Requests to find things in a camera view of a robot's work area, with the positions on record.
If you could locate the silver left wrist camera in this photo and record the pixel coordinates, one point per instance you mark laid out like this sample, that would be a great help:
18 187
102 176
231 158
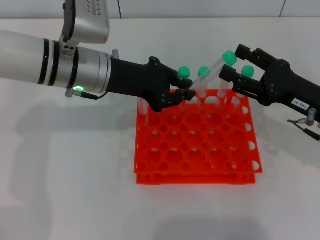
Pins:
87 20

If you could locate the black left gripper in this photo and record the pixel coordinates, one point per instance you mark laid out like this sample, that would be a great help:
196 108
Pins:
137 80

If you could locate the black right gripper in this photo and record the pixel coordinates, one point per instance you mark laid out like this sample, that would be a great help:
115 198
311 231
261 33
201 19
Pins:
282 85

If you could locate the orange test tube rack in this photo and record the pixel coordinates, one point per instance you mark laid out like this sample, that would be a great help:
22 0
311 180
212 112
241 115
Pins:
175 181

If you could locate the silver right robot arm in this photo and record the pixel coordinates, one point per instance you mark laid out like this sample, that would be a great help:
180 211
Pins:
312 116

